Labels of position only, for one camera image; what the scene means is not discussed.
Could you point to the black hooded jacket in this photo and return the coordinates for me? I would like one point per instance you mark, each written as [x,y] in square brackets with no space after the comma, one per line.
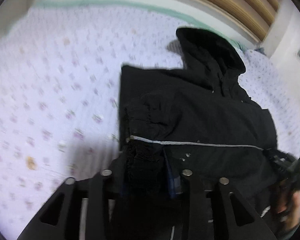
[202,110]

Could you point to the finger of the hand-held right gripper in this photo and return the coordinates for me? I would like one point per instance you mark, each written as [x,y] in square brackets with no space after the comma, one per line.
[277,158]

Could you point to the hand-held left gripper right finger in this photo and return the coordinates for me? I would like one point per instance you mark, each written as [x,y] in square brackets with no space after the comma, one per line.
[173,187]

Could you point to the person's right hand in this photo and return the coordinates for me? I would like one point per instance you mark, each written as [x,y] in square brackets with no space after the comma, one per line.
[288,210]

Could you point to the bed with floral sheet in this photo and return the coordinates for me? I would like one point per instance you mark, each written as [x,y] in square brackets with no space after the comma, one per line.
[52,87]

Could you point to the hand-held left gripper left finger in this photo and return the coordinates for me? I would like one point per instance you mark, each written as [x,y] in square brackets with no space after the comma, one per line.
[100,195]

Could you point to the small blue-grey cloth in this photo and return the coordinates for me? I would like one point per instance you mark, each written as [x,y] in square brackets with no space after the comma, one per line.
[260,50]

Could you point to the teal bed sheet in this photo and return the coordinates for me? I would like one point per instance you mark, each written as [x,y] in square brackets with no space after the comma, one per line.
[115,3]

